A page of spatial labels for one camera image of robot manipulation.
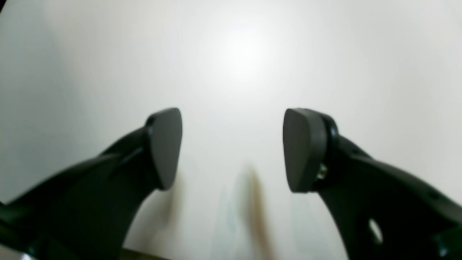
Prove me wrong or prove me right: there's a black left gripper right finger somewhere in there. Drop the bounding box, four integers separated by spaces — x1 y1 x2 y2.
283 108 462 260

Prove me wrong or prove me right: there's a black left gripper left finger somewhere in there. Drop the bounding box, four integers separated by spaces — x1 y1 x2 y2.
1 108 183 260

